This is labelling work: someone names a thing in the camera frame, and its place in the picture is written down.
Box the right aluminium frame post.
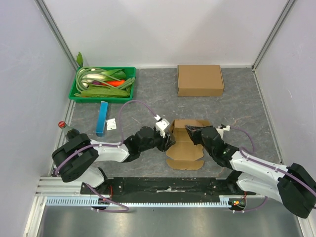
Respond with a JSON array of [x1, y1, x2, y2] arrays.
[[251, 0, 297, 72]]

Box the green lettuce leaf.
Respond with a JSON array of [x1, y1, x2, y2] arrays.
[[78, 87, 130, 97]]

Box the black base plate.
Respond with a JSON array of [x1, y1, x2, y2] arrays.
[[95, 177, 244, 202]]

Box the green long beans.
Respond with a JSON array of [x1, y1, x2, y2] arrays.
[[75, 67, 103, 93]]

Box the slotted cable duct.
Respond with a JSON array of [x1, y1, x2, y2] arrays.
[[46, 196, 234, 208]]

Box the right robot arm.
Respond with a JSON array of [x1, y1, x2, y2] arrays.
[[185, 125, 316, 219]]

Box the white toy radish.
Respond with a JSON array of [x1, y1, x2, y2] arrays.
[[81, 74, 107, 88]]

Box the green asparagus bundle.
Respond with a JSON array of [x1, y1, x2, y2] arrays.
[[117, 77, 135, 90]]

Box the small white plastic packet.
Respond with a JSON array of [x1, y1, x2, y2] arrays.
[[106, 118, 117, 131]]

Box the small cardboard box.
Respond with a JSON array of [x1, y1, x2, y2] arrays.
[[166, 119, 211, 170]]

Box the left aluminium frame post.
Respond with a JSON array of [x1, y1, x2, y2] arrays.
[[35, 0, 78, 70]]

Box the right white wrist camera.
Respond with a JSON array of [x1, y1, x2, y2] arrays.
[[216, 124, 231, 139]]

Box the aluminium frame post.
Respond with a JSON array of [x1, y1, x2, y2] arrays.
[[35, 0, 78, 70], [251, 0, 297, 72]]

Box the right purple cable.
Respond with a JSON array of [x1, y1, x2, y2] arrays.
[[228, 126, 316, 213]]

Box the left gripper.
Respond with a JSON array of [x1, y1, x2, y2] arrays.
[[140, 127, 175, 152]]

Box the blue rectangular box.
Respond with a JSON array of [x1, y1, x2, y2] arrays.
[[95, 101, 108, 137]]

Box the large cardboard box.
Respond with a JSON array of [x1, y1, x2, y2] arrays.
[[177, 65, 225, 97]]

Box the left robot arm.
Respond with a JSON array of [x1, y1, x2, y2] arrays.
[[52, 121, 175, 194]]

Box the dark soda bottle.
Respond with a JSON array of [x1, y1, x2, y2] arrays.
[[58, 121, 80, 141]]

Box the orange toy carrot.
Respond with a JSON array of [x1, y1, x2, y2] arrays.
[[106, 80, 125, 87]]

